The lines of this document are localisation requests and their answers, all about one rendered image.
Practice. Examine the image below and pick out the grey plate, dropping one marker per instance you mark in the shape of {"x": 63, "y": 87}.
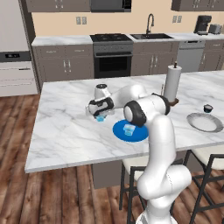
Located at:
{"x": 204, "y": 122}

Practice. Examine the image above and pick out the brown paper towel holder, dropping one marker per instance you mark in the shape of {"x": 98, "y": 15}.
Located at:
{"x": 175, "y": 102}

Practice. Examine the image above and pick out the grey wall cupboards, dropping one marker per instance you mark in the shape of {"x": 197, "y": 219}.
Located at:
{"x": 58, "y": 5}
{"x": 198, "y": 4}

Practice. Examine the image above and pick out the grey kitchen island base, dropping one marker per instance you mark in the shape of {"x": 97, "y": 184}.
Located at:
{"x": 105, "y": 176}

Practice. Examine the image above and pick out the dark sink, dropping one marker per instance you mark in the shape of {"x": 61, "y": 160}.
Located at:
{"x": 151, "y": 36}

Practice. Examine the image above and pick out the grey wall socket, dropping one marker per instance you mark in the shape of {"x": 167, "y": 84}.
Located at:
{"x": 179, "y": 19}
{"x": 174, "y": 19}
{"x": 78, "y": 20}
{"x": 84, "y": 20}

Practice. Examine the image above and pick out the black stool with cream seat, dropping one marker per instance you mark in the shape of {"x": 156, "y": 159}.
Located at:
{"x": 210, "y": 175}
{"x": 131, "y": 180}

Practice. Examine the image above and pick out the white paper towel roll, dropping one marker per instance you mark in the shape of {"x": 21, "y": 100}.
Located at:
{"x": 172, "y": 83}

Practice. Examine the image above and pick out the black coffee machine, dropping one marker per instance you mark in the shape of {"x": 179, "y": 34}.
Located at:
{"x": 202, "y": 24}

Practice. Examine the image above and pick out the grey base cupboards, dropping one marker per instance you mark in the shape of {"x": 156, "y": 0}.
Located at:
{"x": 213, "y": 55}
{"x": 64, "y": 62}
{"x": 154, "y": 58}

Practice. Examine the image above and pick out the black tap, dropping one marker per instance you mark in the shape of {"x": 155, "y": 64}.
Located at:
{"x": 150, "y": 23}

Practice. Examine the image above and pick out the dark microwave oven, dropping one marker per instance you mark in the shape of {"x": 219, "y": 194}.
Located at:
{"x": 110, "y": 5}

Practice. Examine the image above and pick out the black and grey oven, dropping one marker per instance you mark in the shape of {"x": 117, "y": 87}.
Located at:
{"x": 112, "y": 58}

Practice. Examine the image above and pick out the dark yogurt container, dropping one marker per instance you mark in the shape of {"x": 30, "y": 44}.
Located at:
{"x": 208, "y": 108}

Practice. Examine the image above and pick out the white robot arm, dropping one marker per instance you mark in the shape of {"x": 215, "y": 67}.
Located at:
{"x": 159, "y": 137}

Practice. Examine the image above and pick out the blue plate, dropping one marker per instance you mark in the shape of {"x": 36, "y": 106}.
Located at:
{"x": 137, "y": 136}

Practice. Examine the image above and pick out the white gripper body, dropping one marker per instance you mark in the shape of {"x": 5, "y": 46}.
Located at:
{"x": 90, "y": 110}

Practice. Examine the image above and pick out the silver toaster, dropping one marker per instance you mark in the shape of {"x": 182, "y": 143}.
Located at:
{"x": 215, "y": 29}

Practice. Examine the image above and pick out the white fridge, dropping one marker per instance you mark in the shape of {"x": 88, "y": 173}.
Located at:
{"x": 14, "y": 58}

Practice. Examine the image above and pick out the silver dishwasher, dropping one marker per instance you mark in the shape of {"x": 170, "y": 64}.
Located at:
{"x": 190, "y": 57}

